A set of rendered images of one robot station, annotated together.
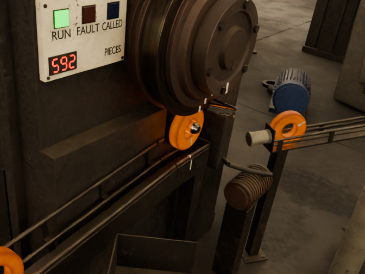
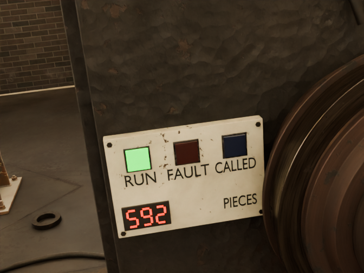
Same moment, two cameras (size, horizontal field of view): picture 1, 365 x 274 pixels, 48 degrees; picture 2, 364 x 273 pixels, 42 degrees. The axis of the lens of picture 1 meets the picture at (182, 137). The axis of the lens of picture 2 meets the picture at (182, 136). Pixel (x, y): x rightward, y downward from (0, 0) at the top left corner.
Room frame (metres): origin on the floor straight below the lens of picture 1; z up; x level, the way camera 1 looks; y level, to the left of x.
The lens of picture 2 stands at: (0.51, -0.28, 1.49)
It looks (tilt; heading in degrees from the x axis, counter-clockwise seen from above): 20 degrees down; 50
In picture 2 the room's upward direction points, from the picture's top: 6 degrees counter-clockwise
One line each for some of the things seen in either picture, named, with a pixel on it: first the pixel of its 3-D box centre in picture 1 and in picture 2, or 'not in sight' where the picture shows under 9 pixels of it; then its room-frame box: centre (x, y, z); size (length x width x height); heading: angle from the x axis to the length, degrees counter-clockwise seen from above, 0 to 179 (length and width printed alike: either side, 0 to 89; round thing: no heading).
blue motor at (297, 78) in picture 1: (291, 90); not in sight; (3.31, -0.87, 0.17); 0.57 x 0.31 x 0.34; 167
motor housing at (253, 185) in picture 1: (239, 223); not in sight; (1.40, -0.30, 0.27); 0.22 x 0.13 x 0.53; 147
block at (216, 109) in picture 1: (214, 136); not in sight; (1.40, -0.12, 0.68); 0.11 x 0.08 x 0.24; 57
